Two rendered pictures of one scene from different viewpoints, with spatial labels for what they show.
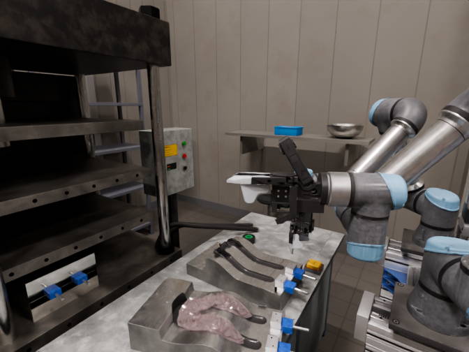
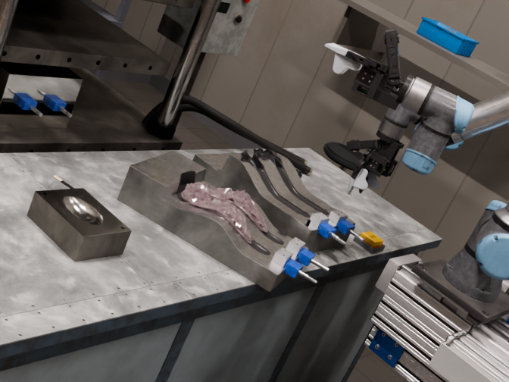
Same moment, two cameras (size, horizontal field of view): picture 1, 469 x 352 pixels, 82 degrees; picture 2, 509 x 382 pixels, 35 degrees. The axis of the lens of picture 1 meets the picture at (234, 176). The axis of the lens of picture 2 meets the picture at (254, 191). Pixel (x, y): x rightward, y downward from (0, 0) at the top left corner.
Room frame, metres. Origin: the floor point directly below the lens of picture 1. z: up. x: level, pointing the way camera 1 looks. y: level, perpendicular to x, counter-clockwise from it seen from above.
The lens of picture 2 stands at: (-1.27, 0.06, 1.75)
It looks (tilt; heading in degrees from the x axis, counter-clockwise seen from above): 21 degrees down; 359
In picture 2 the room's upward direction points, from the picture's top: 25 degrees clockwise
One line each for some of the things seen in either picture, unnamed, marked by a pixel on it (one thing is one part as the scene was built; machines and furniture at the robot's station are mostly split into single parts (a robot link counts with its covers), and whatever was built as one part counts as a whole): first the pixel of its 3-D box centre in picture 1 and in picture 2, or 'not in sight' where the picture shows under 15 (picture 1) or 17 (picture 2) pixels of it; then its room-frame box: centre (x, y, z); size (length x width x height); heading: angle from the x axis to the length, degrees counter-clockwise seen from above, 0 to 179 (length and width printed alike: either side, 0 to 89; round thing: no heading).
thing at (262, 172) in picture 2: (244, 258); (281, 180); (1.14, -0.05, 0.92); 0.35 x 0.16 x 0.09; 57
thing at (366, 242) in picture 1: (363, 230); (426, 146); (0.56, -0.30, 1.34); 0.11 x 0.08 x 0.11; 172
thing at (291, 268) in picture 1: (301, 274); (348, 229); (1.04, -0.29, 0.89); 0.13 x 0.05 x 0.05; 57
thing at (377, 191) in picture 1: (373, 192); (445, 111); (0.55, -0.30, 1.43); 0.11 x 0.08 x 0.09; 82
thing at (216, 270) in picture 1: (243, 265); (273, 189); (1.15, -0.04, 0.87); 0.50 x 0.26 x 0.14; 57
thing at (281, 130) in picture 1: (288, 130); (447, 37); (2.95, -0.59, 1.36); 0.27 x 0.18 x 0.09; 56
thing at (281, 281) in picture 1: (292, 288); (329, 232); (0.95, -0.24, 0.89); 0.13 x 0.05 x 0.05; 57
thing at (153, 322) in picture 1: (211, 323); (218, 216); (0.81, 0.08, 0.85); 0.50 x 0.26 x 0.11; 74
